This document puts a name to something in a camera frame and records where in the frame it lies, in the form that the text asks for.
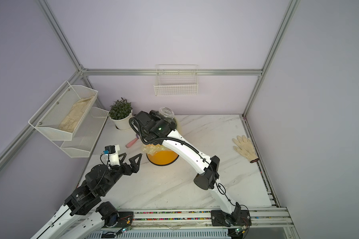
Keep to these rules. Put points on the glass oatmeal jar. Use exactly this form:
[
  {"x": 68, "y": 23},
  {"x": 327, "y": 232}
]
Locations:
[{"x": 166, "y": 112}]

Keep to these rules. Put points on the upper white mesh shelf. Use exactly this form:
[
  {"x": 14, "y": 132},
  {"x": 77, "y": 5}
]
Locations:
[{"x": 47, "y": 119}]

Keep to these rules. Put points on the potted green plant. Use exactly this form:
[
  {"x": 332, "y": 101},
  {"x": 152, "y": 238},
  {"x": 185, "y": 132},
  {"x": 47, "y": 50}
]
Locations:
[{"x": 120, "y": 113}]

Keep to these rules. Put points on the lower white mesh shelf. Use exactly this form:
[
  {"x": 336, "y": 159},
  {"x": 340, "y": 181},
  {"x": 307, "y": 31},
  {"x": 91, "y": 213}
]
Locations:
[{"x": 87, "y": 134}]

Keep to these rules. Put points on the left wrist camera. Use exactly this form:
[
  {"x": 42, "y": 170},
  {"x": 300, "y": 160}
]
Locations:
[{"x": 111, "y": 153}]

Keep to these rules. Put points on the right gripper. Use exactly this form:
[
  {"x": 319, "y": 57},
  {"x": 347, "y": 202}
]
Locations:
[{"x": 156, "y": 116}]

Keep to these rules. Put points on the aluminium mounting rail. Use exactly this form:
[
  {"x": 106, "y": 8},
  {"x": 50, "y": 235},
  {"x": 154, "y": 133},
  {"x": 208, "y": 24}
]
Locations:
[{"x": 197, "y": 224}]

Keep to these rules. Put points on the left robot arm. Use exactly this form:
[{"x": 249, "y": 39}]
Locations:
[{"x": 84, "y": 212}]

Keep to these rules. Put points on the beige cloth in shelf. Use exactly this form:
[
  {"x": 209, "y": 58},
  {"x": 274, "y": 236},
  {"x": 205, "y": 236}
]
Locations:
[{"x": 71, "y": 121}]

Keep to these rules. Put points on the white mesh shelf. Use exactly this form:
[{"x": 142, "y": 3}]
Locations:
[
  {"x": 47, "y": 119},
  {"x": 87, "y": 134}
]

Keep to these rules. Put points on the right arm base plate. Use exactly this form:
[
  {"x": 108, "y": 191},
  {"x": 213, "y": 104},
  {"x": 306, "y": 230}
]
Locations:
[{"x": 220, "y": 218}]

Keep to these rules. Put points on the orange trash bin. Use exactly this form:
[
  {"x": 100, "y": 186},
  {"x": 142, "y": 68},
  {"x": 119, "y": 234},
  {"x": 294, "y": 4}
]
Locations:
[{"x": 163, "y": 158}]

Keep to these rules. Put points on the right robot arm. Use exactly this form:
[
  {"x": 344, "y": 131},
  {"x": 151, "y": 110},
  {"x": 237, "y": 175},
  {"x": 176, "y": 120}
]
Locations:
[{"x": 207, "y": 177}]

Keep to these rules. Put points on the white work glove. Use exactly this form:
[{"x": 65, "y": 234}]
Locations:
[{"x": 244, "y": 146}]

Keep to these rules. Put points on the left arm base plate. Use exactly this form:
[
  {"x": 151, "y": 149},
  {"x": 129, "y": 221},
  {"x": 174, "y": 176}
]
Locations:
[{"x": 119, "y": 220}]

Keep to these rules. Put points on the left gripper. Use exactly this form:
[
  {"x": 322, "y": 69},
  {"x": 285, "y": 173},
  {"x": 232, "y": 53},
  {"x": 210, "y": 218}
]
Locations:
[{"x": 134, "y": 168}]

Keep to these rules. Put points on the white wire wall basket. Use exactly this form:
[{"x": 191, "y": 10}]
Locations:
[{"x": 176, "y": 80}]

